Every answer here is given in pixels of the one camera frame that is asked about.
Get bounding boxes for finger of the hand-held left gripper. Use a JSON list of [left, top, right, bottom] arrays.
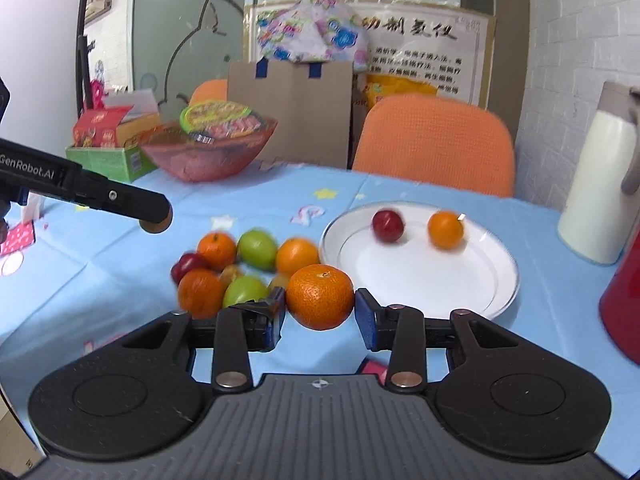
[[75, 169, 174, 234]]

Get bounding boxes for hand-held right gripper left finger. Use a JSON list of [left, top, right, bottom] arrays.
[[120, 287, 287, 392]]

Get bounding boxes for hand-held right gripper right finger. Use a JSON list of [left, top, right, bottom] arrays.
[[355, 288, 521, 393]]

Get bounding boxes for green jujube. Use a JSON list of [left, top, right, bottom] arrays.
[[222, 275, 270, 309], [237, 229, 279, 272]]

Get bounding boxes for orange mandarin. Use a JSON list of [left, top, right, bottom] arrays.
[[427, 211, 465, 250], [178, 268, 227, 320], [197, 232, 237, 271], [275, 238, 320, 277], [286, 264, 356, 331]]

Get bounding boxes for white plate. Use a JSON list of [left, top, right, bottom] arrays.
[[319, 203, 521, 321]]

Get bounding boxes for red plum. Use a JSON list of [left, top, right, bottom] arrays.
[[171, 253, 209, 284]]

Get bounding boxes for dark red apple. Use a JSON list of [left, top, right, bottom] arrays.
[[371, 208, 405, 244]]

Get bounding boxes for green cardboard box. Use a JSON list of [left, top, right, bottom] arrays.
[[65, 141, 157, 184]]

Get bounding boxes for pink card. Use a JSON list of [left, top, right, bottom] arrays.
[[0, 221, 39, 260]]

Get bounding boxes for red snack box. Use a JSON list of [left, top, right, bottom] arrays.
[[73, 105, 136, 149]]

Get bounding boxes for blue printed tablecloth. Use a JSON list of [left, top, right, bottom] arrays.
[[0, 159, 640, 461]]

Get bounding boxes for red translucent bowl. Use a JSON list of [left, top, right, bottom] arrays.
[[137, 119, 279, 183]]

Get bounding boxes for white paper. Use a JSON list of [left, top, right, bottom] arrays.
[[116, 88, 162, 124]]

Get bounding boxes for pink toy figure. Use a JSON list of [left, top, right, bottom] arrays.
[[89, 59, 109, 110]]

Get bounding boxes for instant noodle cup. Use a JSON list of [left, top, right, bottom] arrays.
[[179, 100, 254, 144]]

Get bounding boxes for orange chair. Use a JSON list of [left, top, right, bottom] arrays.
[[189, 79, 230, 107], [352, 93, 516, 199]]

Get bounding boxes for black pole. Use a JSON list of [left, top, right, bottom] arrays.
[[75, 0, 97, 111]]

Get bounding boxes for orange chair back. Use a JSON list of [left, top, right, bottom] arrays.
[[352, 93, 516, 199]]

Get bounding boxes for yellow plastic bag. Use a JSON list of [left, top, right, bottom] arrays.
[[364, 73, 439, 107]]

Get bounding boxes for floral printed bag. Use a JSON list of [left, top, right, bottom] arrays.
[[256, 0, 372, 74]]

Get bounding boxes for red thermos jug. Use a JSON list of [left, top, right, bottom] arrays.
[[599, 237, 640, 361]]

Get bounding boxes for white thermos jug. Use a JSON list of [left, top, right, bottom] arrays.
[[557, 81, 640, 266]]

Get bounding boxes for wall poster with text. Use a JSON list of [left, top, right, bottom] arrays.
[[249, 4, 497, 109]]

